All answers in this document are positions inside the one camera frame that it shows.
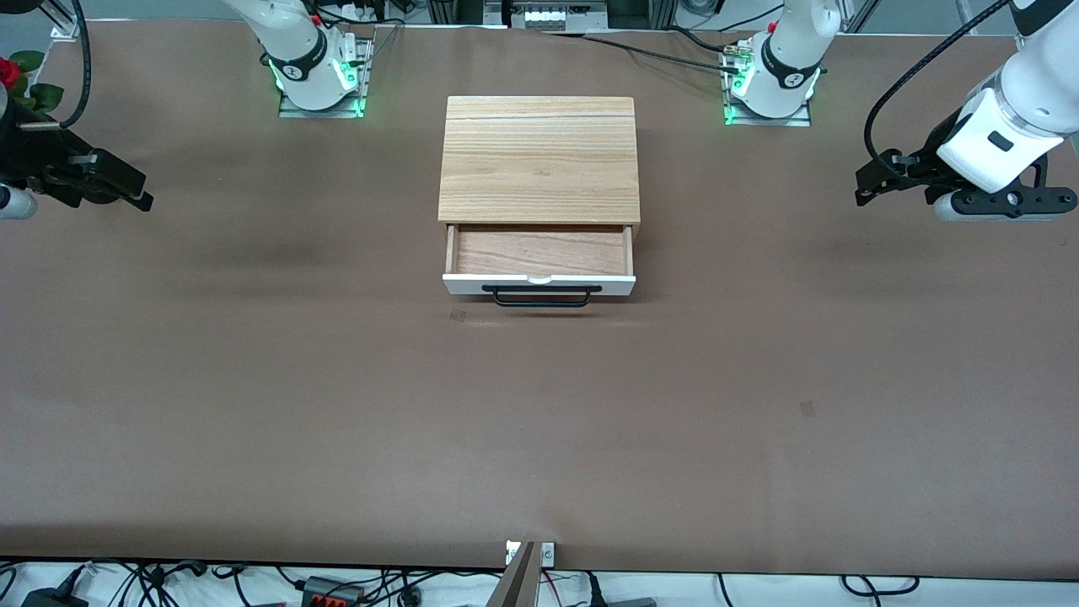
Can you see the small metal bracket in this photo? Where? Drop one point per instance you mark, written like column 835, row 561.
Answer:
column 548, row 554

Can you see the aluminium corner bracket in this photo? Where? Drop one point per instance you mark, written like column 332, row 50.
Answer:
column 66, row 29

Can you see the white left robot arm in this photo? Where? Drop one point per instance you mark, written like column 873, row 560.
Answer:
column 1024, row 93

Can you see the white terminal block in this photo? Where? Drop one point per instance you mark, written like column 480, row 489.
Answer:
column 548, row 14

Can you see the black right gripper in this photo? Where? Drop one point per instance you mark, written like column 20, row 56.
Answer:
column 25, row 154

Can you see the light wooden drawer cabinet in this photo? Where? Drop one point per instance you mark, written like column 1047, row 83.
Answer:
column 539, row 160

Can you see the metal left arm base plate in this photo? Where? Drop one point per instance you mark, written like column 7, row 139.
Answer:
column 767, row 121

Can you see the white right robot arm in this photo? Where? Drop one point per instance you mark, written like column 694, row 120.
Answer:
column 295, row 51

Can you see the wooden post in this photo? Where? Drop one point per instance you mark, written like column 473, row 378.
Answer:
column 516, row 586

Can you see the black power adapter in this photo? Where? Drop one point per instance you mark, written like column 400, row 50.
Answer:
column 52, row 598

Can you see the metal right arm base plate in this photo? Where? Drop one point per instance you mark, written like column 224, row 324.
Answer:
column 364, row 76

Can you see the black box with red connectors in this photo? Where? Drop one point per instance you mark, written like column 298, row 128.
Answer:
column 330, row 590

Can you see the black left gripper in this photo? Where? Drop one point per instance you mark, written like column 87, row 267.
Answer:
column 934, row 157

